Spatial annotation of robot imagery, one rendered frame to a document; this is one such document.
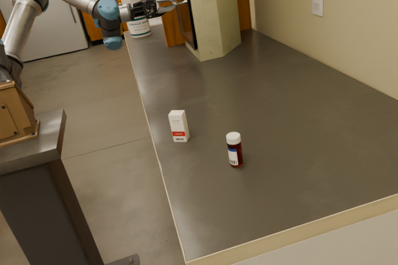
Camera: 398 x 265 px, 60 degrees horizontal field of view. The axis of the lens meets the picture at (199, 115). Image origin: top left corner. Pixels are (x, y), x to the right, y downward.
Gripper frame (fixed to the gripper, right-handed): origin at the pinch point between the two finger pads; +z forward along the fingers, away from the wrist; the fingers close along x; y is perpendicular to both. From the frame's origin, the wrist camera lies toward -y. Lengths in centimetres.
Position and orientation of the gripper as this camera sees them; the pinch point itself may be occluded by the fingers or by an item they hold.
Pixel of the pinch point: (173, 2)
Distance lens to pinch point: 161.2
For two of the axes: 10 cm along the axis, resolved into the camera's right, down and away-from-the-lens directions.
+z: 9.6, -2.5, 1.6
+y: 2.5, 4.1, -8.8
